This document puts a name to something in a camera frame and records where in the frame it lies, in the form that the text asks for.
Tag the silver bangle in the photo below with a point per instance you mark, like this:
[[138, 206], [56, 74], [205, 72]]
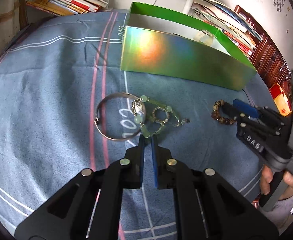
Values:
[[119, 94]]

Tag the large stack of books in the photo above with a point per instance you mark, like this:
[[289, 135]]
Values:
[[236, 30]]

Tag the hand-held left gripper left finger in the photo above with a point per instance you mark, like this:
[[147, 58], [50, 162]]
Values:
[[141, 160]]

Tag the red and yellow box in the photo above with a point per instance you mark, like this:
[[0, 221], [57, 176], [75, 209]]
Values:
[[279, 97]]

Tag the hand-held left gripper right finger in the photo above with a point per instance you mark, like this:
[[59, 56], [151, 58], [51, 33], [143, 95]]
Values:
[[154, 162]]

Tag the small pile of books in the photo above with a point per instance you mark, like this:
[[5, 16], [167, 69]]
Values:
[[69, 5]]

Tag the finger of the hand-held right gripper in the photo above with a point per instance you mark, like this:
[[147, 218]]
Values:
[[246, 108], [230, 111]]

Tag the person's right forearm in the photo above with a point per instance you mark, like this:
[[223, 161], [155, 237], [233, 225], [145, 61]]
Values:
[[284, 212]]

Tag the person's right hand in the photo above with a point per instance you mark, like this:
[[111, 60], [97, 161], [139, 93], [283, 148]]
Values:
[[266, 180]]

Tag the beige curtain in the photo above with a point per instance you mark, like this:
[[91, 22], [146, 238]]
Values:
[[1, 30]]

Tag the shiny green cardboard box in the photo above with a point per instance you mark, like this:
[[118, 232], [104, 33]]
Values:
[[181, 60]]

